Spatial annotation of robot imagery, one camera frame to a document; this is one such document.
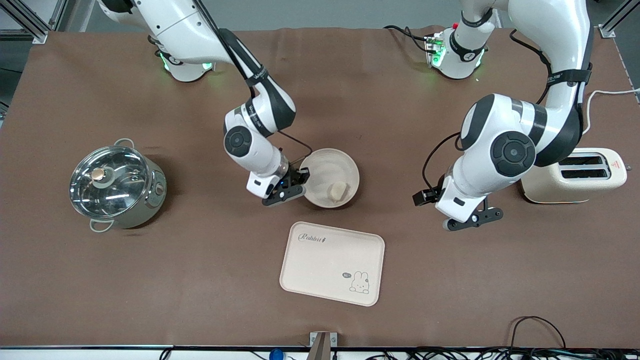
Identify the white toaster power cable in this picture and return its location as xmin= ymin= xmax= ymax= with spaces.
xmin=581 ymin=88 xmax=640 ymax=136

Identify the cream round plate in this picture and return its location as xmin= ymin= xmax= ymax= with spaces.
xmin=299 ymin=148 xmax=361 ymax=209

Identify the black left base cable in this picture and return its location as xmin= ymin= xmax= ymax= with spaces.
xmin=383 ymin=24 xmax=432 ymax=54

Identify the small pale bun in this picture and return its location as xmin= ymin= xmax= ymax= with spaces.
xmin=327 ymin=181 xmax=349 ymax=203

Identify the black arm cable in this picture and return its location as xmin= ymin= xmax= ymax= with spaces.
xmin=422 ymin=29 xmax=555 ymax=195
xmin=192 ymin=0 xmax=314 ymax=167

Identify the glass pot lid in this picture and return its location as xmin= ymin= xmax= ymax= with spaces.
xmin=69 ymin=145 xmax=151 ymax=220

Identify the black looped cable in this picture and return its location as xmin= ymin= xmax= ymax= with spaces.
xmin=509 ymin=315 xmax=567 ymax=351

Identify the aluminium frame profile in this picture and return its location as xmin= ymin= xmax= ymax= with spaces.
xmin=0 ymin=0 xmax=68 ymax=45
xmin=599 ymin=0 xmax=640 ymax=39

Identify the brown table cover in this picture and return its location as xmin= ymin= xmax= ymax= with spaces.
xmin=0 ymin=25 xmax=640 ymax=350

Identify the steel electric cooking pot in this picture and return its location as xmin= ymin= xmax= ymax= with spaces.
xmin=69 ymin=138 xmax=168 ymax=234

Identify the cream two-slot toaster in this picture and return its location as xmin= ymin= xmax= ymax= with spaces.
xmin=521 ymin=147 xmax=632 ymax=205

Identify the grey metal camera bracket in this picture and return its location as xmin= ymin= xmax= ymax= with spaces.
xmin=309 ymin=331 xmax=338 ymax=360

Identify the cream rabbit print tray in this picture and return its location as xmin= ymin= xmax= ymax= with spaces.
xmin=279 ymin=221 xmax=386 ymax=307

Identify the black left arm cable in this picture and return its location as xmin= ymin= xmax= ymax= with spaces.
xmin=422 ymin=29 xmax=555 ymax=195

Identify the black cable bundle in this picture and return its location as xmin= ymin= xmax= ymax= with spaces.
xmin=365 ymin=347 xmax=640 ymax=360

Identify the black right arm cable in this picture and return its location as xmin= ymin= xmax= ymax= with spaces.
xmin=192 ymin=0 xmax=314 ymax=167

